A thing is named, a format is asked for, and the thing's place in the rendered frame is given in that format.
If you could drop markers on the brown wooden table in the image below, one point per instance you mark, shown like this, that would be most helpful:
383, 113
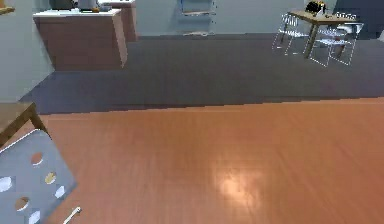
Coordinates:
316, 20

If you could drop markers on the brown kitchen counter white top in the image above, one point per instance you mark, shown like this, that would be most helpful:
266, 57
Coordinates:
80, 40

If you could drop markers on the grey kettle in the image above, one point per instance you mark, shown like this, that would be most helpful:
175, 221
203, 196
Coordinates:
87, 4

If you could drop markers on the dark pot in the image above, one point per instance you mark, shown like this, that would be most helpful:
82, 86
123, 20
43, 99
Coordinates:
61, 3

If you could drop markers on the brown cupboard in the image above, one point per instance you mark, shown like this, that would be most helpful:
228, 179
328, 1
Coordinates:
128, 20

